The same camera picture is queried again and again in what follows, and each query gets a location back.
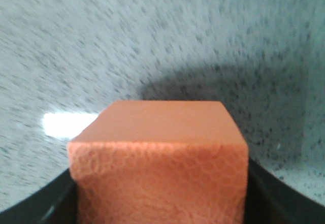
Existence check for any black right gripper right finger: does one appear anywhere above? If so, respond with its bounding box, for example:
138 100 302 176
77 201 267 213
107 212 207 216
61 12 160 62
243 159 324 224

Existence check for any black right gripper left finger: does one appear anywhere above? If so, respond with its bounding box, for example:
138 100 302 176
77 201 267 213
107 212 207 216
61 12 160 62
1 169 77 223

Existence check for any orange foam cube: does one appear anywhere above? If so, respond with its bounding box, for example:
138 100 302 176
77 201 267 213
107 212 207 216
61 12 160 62
68 101 248 223

